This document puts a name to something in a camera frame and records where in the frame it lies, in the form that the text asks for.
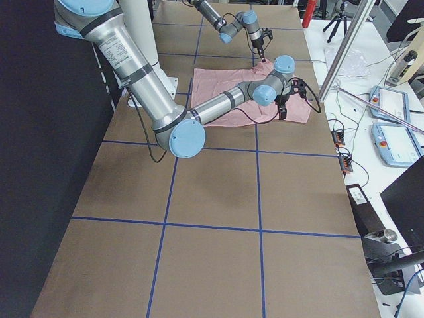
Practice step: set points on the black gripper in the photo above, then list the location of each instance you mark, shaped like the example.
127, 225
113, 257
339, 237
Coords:
282, 100
258, 44

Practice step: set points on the silver UR robot arm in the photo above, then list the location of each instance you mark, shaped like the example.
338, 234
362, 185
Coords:
122, 30
229, 25

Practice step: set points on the upper orange black USB hub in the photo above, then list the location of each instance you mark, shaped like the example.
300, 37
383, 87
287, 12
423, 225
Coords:
338, 138

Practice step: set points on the orange black usb hub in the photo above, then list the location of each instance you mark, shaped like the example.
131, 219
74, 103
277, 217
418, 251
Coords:
345, 162
338, 138

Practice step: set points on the red fire extinguisher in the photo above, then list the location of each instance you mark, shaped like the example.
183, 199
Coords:
311, 4

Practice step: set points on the lower orange black USB hub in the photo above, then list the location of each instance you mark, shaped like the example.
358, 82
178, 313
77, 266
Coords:
345, 162

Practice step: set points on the clear plastic bag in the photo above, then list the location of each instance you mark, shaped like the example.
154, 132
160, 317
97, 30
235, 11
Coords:
354, 65

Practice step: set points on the upper blue teach pendant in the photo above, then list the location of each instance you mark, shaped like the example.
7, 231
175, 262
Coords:
393, 101

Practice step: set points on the blue teach pendant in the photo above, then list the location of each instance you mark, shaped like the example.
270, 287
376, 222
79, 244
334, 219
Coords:
393, 101
396, 145

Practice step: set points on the lower blue teach pendant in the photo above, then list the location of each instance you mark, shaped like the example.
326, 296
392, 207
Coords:
396, 145

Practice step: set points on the black box with label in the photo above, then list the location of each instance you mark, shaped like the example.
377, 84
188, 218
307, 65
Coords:
366, 219

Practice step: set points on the black monitor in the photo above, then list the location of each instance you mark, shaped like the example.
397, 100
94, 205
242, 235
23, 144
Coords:
403, 200

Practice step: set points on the black desk clamp stand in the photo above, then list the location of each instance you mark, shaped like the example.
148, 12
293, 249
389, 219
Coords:
390, 265

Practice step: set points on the black camera tripod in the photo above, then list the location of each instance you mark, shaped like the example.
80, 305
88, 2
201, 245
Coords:
336, 21

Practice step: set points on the aluminium frame post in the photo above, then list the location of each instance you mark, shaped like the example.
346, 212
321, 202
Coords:
354, 29

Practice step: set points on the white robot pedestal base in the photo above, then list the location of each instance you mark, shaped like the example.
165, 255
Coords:
138, 21

